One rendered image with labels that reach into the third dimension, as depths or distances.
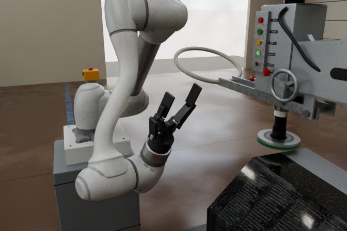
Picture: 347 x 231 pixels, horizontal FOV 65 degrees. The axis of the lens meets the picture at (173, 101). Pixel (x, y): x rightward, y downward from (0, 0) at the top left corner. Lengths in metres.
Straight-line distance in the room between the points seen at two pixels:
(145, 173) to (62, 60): 6.56
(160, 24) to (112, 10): 0.18
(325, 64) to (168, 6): 0.65
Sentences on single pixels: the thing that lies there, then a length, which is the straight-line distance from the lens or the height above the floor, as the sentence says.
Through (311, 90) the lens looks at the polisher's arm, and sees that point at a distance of 1.27.
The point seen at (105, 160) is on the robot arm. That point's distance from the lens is 0.83.
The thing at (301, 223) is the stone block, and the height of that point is 0.76.
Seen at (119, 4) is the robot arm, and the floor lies 1.52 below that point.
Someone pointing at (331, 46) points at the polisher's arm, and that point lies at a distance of 1.22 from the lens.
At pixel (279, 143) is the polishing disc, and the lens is 1.48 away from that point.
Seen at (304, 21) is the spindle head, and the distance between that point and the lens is 1.36.
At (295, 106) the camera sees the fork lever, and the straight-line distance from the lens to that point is 1.38.
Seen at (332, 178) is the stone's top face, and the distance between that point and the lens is 1.39.
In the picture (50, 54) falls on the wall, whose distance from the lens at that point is 7.33.
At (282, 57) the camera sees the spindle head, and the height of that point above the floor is 1.31.
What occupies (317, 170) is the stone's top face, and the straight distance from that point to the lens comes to 1.42.
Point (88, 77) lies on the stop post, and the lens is 2.34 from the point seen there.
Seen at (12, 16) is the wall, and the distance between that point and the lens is 7.34.
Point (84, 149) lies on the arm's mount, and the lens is 1.42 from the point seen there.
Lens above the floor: 1.47
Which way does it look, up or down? 16 degrees down
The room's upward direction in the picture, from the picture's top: straight up
